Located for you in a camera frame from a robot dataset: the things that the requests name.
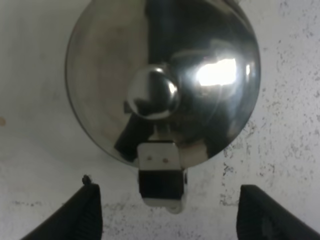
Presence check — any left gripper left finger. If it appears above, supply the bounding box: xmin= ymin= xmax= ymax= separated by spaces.
xmin=23 ymin=183 xmax=103 ymax=240

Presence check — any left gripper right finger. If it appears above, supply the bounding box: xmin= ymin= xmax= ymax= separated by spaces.
xmin=236 ymin=184 xmax=320 ymax=240

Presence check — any stainless steel teapot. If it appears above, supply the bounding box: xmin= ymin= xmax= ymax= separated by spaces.
xmin=65 ymin=0 xmax=261 ymax=214

